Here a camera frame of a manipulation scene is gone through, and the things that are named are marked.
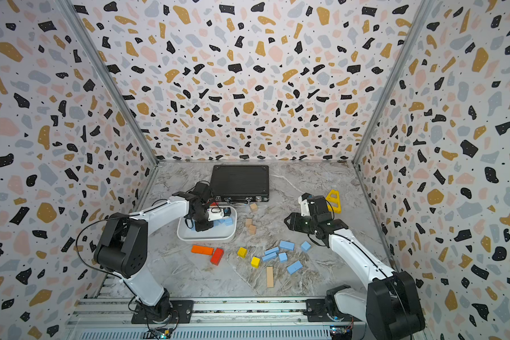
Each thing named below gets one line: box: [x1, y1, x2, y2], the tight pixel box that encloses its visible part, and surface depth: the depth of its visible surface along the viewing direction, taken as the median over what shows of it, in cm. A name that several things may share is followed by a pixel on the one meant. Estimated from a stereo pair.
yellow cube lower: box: [250, 256, 261, 269], surface depth 85 cm
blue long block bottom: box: [286, 259, 304, 275], surface depth 85 cm
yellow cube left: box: [238, 247, 248, 259], surface depth 87 cm
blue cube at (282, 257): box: [278, 252, 289, 263], surface depth 87 cm
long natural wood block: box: [266, 266, 275, 288], surface depth 83 cm
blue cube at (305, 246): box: [301, 240, 311, 253], surface depth 89 cm
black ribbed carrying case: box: [210, 164, 270, 204], surface depth 112 cm
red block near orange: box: [210, 247, 225, 266], surface depth 87 cm
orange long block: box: [190, 244, 215, 256], surface depth 90 cm
